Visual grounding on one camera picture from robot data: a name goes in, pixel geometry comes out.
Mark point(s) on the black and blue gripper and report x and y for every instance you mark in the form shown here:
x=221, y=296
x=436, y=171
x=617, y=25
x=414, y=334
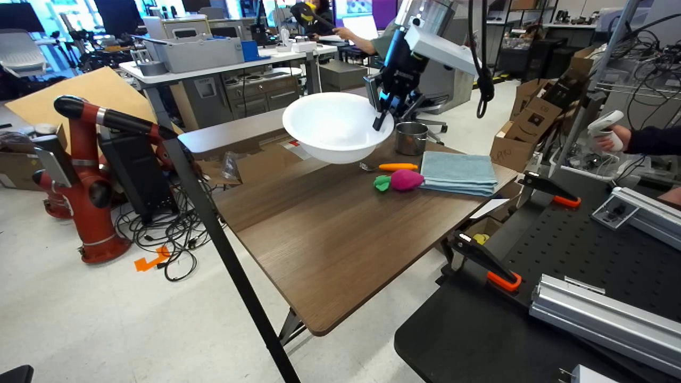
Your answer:
x=397, y=71

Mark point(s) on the white bowl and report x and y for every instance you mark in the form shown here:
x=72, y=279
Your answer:
x=330, y=128

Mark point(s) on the white handheld controller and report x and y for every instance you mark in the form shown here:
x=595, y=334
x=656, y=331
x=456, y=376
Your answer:
x=603, y=121

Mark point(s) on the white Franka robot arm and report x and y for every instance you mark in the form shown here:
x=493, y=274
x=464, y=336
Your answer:
x=444, y=46

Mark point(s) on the black sleeved forearm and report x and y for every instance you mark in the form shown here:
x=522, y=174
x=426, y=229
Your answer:
x=656, y=141

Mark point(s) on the operator hand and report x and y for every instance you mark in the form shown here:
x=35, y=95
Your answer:
x=616, y=138

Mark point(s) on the small steel pot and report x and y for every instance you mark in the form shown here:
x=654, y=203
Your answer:
x=412, y=138

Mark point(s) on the light grey swivel chair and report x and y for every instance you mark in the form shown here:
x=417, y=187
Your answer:
x=438, y=87

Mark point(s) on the pink toy vegetable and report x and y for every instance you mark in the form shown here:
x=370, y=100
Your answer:
x=405, y=182

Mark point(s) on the folded light blue towel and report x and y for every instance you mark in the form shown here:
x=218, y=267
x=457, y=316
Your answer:
x=460, y=172

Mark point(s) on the wooden table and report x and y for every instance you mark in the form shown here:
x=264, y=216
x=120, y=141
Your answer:
x=332, y=235

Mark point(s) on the stacked cardboard boxes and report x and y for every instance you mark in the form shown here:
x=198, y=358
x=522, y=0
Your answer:
x=534, y=117

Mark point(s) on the raised wooden table shelf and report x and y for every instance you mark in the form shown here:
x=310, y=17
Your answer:
x=225, y=131

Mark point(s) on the black orange bar clamp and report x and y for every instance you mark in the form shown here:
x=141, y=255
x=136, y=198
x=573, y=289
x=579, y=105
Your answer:
x=485, y=267
x=549, y=189

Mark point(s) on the grey metal desk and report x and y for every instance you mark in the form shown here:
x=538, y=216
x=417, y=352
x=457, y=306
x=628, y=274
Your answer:
x=204, y=74

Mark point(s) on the black monitor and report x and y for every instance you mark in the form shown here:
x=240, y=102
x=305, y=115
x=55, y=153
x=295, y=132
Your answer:
x=120, y=16

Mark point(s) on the tan flat board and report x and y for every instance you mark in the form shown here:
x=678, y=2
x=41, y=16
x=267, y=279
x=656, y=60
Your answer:
x=91, y=96

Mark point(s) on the red and black robot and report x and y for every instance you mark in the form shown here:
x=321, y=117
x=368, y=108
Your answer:
x=87, y=198

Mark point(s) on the black slanted table frame post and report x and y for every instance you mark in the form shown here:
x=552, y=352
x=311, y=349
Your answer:
x=219, y=241

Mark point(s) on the black metal frame rail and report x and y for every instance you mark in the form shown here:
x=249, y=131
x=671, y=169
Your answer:
x=566, y=255

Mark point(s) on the aluminium extrusion rail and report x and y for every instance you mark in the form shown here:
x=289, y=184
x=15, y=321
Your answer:
x=650, y=214
x=609, y=321

